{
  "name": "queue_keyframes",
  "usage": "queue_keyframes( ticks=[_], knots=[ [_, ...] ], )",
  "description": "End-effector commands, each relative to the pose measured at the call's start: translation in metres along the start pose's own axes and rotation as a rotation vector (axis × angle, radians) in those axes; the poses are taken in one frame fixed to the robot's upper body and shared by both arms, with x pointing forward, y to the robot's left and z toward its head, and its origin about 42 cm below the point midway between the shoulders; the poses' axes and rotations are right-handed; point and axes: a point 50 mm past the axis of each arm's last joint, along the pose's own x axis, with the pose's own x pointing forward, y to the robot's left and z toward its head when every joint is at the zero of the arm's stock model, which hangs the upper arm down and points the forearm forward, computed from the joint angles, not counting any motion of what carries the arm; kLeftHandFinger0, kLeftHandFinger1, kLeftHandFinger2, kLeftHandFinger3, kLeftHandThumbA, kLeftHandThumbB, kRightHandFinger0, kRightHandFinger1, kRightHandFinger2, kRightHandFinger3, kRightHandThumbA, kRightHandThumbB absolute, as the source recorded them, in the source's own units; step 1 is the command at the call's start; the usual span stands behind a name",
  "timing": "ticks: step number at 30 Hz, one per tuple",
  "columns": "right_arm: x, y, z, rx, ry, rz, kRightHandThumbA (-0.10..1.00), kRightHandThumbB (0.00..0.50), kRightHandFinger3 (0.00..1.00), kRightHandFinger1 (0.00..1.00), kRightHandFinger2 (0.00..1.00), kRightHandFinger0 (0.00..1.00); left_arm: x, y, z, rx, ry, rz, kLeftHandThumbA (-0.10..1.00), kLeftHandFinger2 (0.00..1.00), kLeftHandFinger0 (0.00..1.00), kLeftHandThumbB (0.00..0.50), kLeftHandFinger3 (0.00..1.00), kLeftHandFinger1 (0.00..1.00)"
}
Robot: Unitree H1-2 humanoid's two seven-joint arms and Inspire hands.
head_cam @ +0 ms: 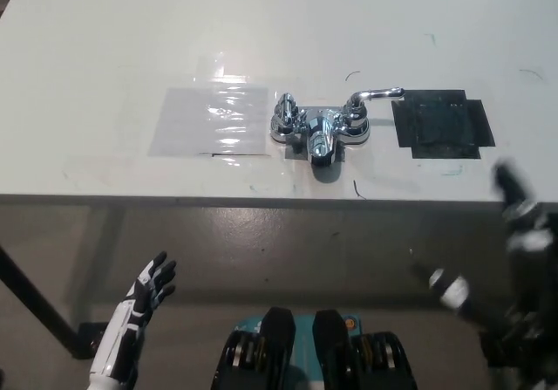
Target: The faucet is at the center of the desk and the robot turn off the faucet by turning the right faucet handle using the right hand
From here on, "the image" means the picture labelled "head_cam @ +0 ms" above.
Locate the black floor tape patch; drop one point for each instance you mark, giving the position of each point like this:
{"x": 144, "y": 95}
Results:
{"x": 97, "y": 333}

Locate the grey glossy plastic sheet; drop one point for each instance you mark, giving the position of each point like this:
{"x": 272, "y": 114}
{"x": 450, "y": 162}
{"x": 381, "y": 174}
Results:
{"x": 205, "y": 121}

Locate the chrome faucet body with spout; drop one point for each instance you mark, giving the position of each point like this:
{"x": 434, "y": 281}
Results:
{"x": 320, "y": 139}

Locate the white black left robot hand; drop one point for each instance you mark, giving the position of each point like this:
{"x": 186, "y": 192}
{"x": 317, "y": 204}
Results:
{"x": 131, "y": 316}

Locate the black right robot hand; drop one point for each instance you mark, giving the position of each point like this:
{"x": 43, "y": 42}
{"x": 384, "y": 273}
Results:
{"x": 529, "y": 241}

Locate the black slanted table leg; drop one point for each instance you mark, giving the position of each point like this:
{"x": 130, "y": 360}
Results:
{"x": 39, "y": 303}

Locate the black tape patch on desk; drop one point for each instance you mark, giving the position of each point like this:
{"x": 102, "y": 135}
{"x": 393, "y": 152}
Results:
{"x": 440, "y": 124}

